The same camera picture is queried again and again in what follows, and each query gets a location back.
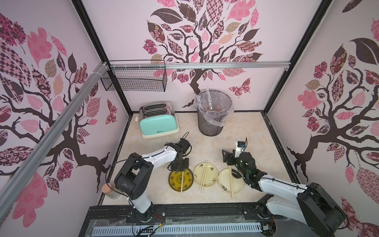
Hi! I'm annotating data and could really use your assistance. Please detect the disposable chopsticks red print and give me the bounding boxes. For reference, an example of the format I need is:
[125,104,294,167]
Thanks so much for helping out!
[229,166,235,200]

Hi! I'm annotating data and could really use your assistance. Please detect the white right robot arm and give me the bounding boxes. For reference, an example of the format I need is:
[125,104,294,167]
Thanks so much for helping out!
[222,149,349,237]

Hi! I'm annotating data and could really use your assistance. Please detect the mint green toaster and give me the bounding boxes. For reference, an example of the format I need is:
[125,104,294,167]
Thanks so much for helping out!
[136,102,180,139]

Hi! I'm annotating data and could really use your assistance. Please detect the white slotted cable duct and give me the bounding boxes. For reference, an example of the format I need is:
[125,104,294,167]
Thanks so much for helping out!
[90,223,263,237]

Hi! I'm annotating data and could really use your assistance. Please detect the aluminium frame bar back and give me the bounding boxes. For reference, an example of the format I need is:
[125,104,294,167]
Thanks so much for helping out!
[110,61,291,70]

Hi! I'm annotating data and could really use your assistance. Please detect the black wire wall basket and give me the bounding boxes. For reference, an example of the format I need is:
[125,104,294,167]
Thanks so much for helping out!
[101,59,168,92]

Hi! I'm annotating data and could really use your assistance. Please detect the cream middle plate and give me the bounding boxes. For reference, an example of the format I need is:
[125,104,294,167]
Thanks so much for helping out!
[193,162,219,187]

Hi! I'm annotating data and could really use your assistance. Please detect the black mesh trash bin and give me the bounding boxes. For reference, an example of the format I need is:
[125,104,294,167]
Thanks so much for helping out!
[196,89,233,137]

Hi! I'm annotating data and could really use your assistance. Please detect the aluminium frame bar left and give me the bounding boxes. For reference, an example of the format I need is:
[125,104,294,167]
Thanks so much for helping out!
[1,62,108,218]

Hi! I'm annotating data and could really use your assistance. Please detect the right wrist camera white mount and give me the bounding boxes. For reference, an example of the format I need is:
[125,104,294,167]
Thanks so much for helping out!
[235,141,246,158]

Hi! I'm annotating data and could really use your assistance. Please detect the clear plastic bin liner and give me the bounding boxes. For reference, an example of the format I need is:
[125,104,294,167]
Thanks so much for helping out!
[194,88,235,127]

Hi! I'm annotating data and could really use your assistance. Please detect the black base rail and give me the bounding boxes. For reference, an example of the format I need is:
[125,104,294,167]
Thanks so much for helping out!
[82,202,278,229]

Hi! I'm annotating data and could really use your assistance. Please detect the cream right plate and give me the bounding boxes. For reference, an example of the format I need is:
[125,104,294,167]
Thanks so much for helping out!
[218,168,245,195]

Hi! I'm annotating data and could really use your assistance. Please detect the dark green yellow plate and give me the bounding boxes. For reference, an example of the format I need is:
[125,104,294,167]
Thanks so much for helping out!
[168,169,194,192]

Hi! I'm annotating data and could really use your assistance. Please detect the aluminium frame bar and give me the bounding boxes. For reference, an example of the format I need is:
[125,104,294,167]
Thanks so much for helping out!
[110,61,291,70]
[1,62,108,218]

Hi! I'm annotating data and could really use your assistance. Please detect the cream plate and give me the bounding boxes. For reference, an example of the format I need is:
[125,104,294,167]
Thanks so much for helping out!
[218,168,245,195]
[193,162,219,187]

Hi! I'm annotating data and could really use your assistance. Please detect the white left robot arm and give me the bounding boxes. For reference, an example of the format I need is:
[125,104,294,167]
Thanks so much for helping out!
[114,138,192,214]

